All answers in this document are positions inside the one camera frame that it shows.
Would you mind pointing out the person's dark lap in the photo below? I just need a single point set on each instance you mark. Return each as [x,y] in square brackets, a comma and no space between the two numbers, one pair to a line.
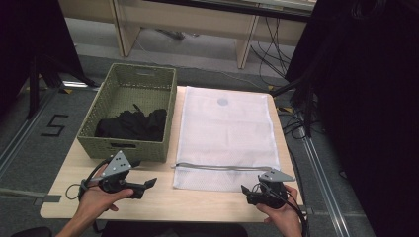
[171,230]

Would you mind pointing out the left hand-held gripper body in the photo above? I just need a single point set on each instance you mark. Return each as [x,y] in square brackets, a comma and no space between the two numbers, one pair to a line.
[116,168]

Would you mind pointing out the light wooden desk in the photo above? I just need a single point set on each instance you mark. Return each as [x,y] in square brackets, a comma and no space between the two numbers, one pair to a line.
[184,23]

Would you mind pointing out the person's right hand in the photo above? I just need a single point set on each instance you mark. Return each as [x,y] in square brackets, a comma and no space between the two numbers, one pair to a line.
[285,219]

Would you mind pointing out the person's left hand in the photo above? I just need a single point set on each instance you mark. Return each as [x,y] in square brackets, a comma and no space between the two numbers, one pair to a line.
[95,202]

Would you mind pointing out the white mesh laundry bag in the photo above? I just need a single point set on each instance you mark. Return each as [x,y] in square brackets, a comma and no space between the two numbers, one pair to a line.
[227,131]

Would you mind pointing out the green woven basket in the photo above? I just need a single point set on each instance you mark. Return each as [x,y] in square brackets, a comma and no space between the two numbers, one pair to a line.
[131,92]

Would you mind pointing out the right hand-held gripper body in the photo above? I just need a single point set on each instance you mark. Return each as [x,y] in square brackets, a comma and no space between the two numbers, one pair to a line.
[273,192]

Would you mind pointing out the black metal stand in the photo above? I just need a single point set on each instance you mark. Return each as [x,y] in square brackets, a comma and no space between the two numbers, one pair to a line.
[34,85]
[306,98]

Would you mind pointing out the black curtain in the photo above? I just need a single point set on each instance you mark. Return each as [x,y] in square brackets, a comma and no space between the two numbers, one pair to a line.
[33,42]
[369,108]

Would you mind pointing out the black cloth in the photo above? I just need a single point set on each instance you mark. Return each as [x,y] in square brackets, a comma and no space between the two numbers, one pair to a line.
[135,126]

